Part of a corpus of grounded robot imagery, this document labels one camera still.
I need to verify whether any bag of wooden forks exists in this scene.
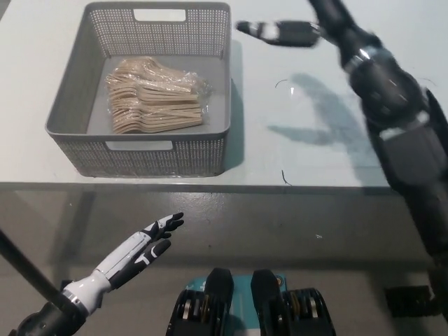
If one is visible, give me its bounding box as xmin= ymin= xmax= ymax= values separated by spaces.
xmin=104 ymin=58 xmax=214 ymax=136

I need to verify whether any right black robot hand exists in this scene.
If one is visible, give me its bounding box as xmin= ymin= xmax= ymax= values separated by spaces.
xmin=235 ymin=0 xmax=381 ymax=68

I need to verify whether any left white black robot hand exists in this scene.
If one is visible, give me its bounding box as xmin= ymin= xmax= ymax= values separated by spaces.
xmin=92 ymin=211 xmax=186 ymax=292

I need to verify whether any grey perforated plastic basket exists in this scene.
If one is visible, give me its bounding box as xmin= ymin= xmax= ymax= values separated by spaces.
xmin=44 ymin=1 xmax=232 ymax=178

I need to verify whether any black metal table leg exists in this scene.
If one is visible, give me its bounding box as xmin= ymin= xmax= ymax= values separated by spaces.
xmin=0 ymin=227 xmax=71 ymax=311

